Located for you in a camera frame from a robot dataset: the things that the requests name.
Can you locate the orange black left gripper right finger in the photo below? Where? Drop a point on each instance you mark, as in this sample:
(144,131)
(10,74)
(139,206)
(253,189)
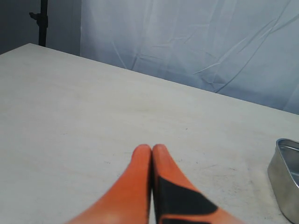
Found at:
(177,200)

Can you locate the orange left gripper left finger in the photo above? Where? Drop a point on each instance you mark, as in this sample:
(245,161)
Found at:
(128,200)

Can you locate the steel two-compartment lunch box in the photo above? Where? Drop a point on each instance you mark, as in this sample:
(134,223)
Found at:
(283,172)

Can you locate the white backdrop cloth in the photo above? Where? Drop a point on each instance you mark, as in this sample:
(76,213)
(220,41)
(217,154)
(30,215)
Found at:
(246,49)

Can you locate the black light stand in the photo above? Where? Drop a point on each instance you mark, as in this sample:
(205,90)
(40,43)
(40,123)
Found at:
(42,22)

